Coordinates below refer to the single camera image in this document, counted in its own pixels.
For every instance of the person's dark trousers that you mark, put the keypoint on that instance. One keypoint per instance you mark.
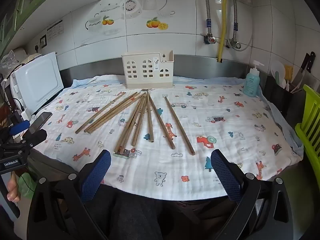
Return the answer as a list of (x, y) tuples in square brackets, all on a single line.
[(140, 220)]

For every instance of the pile of wooden chopsticks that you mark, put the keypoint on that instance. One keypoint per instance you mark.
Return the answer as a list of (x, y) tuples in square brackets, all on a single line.
[(150, 120)]

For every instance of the printed cartoon blanket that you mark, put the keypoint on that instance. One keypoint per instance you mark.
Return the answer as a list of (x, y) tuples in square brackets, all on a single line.
[(200, 105)]

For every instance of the cream plastic utensil holder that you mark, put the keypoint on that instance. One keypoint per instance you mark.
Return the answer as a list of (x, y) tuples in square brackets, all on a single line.
[(140, 80)]

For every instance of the green plastic bag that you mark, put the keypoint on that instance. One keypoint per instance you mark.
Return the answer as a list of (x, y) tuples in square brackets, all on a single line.
[(28, 188)]

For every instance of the silver water valve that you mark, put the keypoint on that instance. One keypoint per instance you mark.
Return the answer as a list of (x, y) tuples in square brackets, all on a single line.
[(234, 43)]

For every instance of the green wall cabinet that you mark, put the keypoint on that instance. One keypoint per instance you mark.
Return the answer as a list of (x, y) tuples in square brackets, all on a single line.
[(30, 0)]

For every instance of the yellow gas pipe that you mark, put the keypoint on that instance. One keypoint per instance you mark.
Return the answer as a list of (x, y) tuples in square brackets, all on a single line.
[(223, 17)]

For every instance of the teal soap pump bottle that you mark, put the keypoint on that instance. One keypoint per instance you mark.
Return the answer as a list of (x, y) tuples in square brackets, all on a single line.
[(251, 83)]

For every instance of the white cutting board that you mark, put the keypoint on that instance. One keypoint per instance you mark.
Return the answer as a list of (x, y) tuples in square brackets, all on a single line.
[(40, 80)]

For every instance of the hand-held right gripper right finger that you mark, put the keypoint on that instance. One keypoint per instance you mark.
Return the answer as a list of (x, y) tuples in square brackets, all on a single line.
[(225, 177)]

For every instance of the person's left hand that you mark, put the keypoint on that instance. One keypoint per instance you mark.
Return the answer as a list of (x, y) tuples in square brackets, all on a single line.
[(13, 188)]

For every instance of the white wall label sheet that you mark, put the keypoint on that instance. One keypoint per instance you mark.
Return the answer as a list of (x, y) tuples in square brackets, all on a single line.
[(55, 30)]

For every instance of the yellow dish brush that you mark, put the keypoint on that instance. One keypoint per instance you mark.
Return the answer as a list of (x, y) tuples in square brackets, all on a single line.
[(288, 71)]

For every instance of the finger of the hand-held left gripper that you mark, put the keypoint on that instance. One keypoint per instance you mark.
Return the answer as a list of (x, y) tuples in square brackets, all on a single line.
[(19, 127), (35, 137)]

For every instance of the clear plastic bag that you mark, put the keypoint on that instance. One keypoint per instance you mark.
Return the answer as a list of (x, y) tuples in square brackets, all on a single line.
[(7, 58)]

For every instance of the lime green plastic rack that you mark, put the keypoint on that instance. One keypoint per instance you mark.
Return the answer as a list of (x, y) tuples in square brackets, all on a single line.
[(310, 120)]

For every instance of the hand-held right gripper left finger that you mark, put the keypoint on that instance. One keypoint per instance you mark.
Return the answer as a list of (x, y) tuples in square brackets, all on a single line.
[(96, 175)]

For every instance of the red knob water valve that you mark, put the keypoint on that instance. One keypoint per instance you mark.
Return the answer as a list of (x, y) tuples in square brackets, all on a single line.
[(210, 39)]

